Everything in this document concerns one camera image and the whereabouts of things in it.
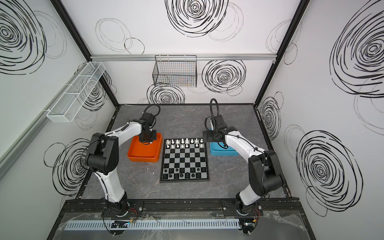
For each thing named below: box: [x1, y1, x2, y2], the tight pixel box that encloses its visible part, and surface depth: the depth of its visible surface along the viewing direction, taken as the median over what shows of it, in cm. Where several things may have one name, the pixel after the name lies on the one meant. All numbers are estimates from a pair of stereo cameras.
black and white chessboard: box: [159, 138, 210, 183], surface depth 91 cm
